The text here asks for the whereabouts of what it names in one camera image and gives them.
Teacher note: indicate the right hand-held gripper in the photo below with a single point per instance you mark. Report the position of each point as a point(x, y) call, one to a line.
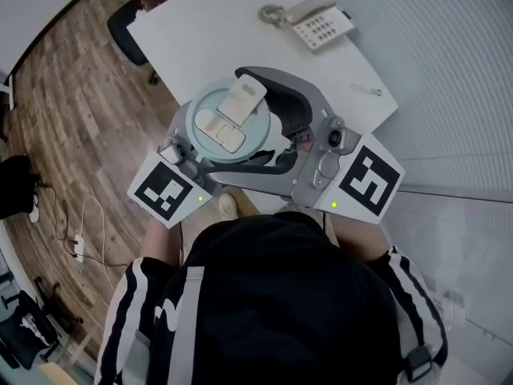
point(360, 183)

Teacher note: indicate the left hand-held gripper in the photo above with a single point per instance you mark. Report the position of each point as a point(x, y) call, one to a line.
point(168, 195)

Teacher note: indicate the light blue flip-top cup lid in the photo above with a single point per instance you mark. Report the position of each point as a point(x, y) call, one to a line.
point(208, 143)

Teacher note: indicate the person's left forearm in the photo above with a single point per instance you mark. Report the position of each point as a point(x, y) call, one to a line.
point(160, 247)

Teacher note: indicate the person's right forearm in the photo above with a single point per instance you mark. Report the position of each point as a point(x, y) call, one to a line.
point(360, 239)

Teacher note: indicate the person's left shoe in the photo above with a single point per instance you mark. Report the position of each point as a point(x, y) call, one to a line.
point(227, 207)

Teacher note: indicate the black office chair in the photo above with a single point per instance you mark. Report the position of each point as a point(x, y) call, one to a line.
point(128, 34)

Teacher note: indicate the white desk telephone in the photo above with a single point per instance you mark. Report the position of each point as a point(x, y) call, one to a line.
point(320, 24)

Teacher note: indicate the person's black striped top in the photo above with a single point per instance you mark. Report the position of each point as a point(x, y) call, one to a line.
point(280, 295)

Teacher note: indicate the white power strip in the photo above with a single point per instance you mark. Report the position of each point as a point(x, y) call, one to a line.
point(79, 248)

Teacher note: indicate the white desk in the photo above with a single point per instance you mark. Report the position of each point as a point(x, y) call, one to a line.
point(9, 88)

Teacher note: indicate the white wooden step stool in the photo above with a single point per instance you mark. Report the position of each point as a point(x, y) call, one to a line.
point(453, 307)

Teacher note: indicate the black chair with white print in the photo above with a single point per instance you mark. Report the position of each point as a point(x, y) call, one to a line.
point(24, 327)

